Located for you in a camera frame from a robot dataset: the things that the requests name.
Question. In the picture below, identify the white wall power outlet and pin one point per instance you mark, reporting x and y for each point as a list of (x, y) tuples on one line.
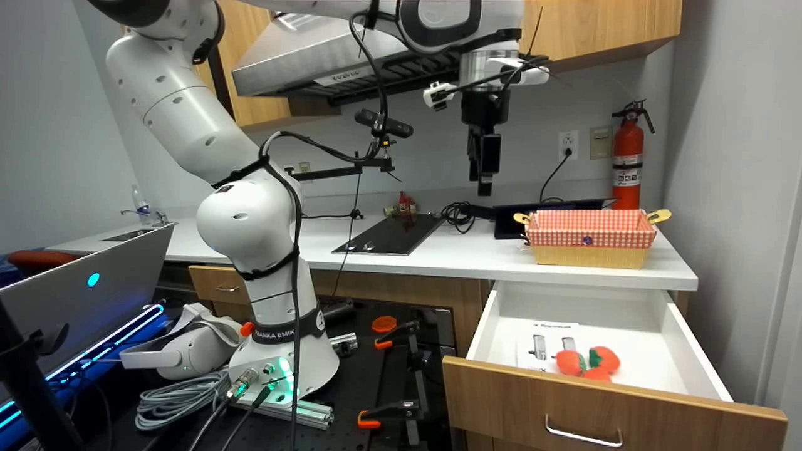
[(567, 144)]

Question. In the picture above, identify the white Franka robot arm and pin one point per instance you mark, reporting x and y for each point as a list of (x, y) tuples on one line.
[(166, 107)]

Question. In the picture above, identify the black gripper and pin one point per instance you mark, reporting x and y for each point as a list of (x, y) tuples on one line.
[(483, 114)]

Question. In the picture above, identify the black flat box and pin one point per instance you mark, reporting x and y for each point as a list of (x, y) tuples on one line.
[(506, 224)]

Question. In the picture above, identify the red checkered yellow basket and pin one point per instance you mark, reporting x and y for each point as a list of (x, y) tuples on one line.
[(589, 234)]

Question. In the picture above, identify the black stereo camera bar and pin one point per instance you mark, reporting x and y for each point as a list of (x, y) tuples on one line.
[(385, 124)]

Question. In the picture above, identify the chrome sink faucet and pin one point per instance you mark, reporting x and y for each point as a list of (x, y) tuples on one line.
[(142, 209)]

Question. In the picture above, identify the steel range hood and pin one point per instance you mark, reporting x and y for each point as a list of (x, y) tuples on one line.
[(301, 58)]

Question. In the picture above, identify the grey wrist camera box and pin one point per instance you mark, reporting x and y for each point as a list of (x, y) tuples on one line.
[(516, 74)]

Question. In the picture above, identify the white VR headset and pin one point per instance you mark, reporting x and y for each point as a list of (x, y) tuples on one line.
[(183, 347)]

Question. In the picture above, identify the red fire extinguisher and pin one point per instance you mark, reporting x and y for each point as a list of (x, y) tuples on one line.
[(627, 166)]

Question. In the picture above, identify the white printed paper sheet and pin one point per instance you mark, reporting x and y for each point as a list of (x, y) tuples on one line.
[(539, 339)]

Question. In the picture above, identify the narrow wooden wall cabinet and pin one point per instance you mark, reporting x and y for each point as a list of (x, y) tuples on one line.
[(609, 26)]

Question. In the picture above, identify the red flat object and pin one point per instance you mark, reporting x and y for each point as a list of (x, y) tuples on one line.
[(39, 256)]

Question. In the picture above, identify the small red countertop figure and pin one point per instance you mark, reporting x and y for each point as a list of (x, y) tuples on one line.
[(406, 204)]

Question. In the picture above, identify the wooden drawer white inside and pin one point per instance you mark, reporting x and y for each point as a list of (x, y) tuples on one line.
[(535, 402)]

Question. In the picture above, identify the wooden base cabinet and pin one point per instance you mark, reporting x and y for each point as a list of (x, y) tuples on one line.
[(392, 290)]

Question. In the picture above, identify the beige wall switch plate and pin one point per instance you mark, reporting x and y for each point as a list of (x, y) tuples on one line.
[(599, 141)]

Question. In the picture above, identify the black induction cooktop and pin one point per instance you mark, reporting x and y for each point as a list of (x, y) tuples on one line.
[(392, 234)]

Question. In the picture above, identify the black foreground stand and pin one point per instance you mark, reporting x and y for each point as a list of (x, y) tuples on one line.
[(25, 384)]

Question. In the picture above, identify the orange plush fruit toy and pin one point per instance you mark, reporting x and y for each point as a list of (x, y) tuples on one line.
[(605, 358), (569, 360)]

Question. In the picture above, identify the grey laptop with blue light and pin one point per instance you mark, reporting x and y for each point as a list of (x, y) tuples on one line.
[(84, 290)]

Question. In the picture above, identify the wide wooden wall cabinet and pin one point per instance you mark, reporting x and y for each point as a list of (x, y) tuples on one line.
[(251, 51)]

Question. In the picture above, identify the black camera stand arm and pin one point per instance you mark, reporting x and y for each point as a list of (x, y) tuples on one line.
[(333, 170)]

